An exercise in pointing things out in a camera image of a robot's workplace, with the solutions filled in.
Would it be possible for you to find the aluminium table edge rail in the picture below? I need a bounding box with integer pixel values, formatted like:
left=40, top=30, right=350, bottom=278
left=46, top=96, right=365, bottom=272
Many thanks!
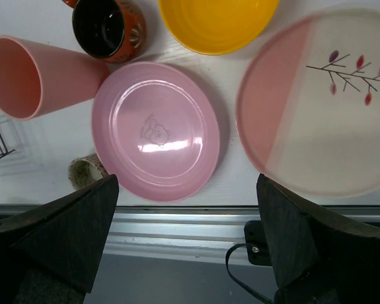
left=0, top=204, right=380, bottom=267

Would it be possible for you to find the small speckled ceramic cup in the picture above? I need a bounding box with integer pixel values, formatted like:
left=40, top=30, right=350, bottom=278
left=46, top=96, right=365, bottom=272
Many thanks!
left=68, top=153, right=108, bottom=191

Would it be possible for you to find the red and black mug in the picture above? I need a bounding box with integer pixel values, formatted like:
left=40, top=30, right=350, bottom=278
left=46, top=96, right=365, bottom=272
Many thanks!
left=64, top=0, right=147, bottom=63

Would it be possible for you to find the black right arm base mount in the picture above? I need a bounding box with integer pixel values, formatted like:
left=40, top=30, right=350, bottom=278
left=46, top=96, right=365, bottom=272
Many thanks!
left=244, top=220, right=272, bottom=267

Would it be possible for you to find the black cable at base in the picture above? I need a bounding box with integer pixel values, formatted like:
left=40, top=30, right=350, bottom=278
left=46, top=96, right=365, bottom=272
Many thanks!
left=225, top=241, right=281, bottom=304

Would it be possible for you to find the pink and cream ceramic plate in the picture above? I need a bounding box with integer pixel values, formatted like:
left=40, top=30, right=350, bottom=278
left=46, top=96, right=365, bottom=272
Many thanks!
left=236, top=7, right=380, bottom=199

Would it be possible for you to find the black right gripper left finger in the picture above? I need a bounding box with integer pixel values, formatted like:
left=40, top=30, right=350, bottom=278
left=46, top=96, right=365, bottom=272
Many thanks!
left=0, top=175, right=119, bottom=293

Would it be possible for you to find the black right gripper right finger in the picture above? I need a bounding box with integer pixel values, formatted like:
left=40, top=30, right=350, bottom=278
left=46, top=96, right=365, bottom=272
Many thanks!
left=256, top=175, right=380, bottom=287

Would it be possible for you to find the pink plastic plate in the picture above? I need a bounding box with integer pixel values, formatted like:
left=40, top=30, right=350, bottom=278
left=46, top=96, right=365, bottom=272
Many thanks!
left=91, top=61, right=229, bottom=203

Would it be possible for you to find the yellow bowl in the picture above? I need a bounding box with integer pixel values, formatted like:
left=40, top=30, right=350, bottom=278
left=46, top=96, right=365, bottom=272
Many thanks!
left=158, top=0, right=279, bottom=55

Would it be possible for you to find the pink plastic cup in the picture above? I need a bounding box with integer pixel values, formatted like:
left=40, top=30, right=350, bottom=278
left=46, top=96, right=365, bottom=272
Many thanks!
left=0, top=35, right=110, bottom=120

